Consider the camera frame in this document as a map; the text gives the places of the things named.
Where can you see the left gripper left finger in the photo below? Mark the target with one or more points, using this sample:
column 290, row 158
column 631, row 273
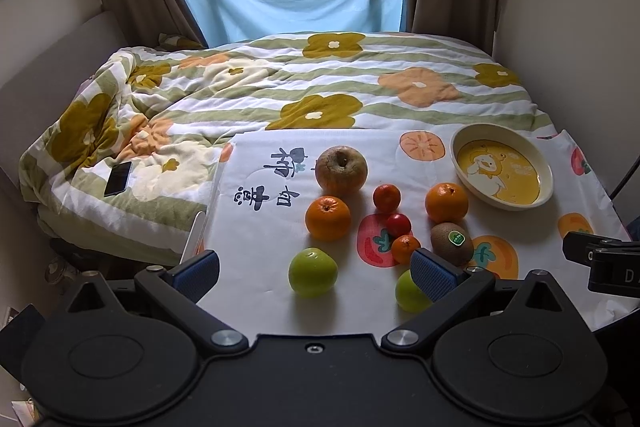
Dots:
column 172, row 295

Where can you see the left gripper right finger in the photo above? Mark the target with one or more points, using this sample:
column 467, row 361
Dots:
column 456, row 295

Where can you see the green apple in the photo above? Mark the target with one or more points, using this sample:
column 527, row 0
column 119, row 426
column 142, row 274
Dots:
column 312, row 273
column 409, row 297

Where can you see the brown kiwi with sticker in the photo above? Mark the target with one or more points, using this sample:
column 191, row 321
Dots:
column 452, row 242

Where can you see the small mandarin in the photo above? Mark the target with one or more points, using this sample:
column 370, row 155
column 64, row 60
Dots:
column 403, row 247
column 386, row 198

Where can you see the red cherry tomato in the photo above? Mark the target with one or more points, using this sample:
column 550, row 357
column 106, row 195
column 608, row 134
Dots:
column 397, row 224

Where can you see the large orange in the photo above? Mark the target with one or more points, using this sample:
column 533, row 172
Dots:
column 446, row 202
column 327, row 219

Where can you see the brownish russet apple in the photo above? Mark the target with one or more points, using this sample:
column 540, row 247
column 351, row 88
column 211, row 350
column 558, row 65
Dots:
column 341, row 170

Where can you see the black smartphone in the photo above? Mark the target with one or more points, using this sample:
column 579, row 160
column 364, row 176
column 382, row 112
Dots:
column 117, row 181

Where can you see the cream duck print bowl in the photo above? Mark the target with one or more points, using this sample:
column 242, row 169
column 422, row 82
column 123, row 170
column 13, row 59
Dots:
column 501, row 167

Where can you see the floral striped quilt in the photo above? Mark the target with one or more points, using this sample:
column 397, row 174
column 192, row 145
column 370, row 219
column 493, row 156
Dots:
column 170, row 113

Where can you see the white fruit print cloth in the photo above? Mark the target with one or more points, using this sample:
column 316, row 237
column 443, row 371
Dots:
column 256, row 225

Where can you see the grey upholstered headboard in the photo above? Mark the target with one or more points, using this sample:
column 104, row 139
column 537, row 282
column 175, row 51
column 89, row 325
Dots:
column 35, row 97

